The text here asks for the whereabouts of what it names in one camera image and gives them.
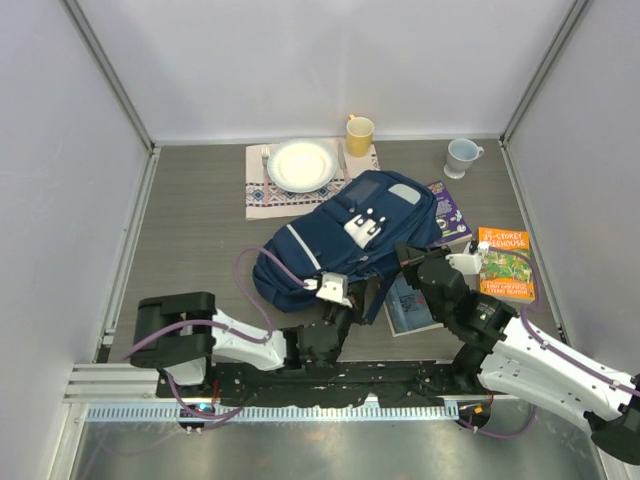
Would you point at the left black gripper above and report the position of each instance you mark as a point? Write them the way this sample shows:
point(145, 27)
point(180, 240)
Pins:
point(356, 296)

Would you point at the orange treehouse paperback book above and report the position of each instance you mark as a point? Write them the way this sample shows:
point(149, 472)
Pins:
point(503, 274)

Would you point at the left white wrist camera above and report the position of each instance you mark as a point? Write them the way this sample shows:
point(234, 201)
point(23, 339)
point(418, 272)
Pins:
point(330, 287)

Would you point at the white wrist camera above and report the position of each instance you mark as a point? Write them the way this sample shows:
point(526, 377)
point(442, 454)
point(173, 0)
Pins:
point(470, 261)
point(330, 287)

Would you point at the white paper plate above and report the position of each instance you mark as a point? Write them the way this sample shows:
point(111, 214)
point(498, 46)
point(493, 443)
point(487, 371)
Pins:
point(302, 165)

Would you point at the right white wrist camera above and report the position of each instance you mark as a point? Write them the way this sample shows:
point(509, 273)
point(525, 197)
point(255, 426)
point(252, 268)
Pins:
point(470, 261)

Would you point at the purple paperback book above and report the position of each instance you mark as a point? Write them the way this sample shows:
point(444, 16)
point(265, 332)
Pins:
point(453, 226)

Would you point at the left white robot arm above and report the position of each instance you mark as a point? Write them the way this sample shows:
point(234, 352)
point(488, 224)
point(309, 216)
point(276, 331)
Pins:
point(176, 334)

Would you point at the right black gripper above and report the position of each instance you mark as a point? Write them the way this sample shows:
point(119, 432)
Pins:
point(408, 254)

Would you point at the slotted cable duct rail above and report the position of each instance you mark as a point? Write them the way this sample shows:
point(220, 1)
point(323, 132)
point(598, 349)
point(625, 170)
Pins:
point(369, 411)

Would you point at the navy blue student backpack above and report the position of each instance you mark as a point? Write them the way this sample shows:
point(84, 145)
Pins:
point(354, 233)

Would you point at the blue Nineteen Eighty-Four book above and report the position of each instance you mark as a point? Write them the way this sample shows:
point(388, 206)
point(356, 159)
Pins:
point(406, 310)

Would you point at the pink handled fork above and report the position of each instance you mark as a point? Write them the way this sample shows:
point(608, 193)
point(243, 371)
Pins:
point(265, 156)

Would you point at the light blue footed cup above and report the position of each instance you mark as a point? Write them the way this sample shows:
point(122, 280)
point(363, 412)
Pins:
point(461, 154)

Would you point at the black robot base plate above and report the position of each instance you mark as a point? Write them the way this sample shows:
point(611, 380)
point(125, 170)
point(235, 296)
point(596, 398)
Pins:
point(393, 383)

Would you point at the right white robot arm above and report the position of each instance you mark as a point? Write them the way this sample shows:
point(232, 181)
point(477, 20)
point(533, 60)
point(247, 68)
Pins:
point(505, 353)

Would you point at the yellow ceramic mug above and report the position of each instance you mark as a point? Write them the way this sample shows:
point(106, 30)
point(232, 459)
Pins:
point(359, 134)

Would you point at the patterned cloth placemat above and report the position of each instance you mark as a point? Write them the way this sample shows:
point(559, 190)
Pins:
point(287, 204)

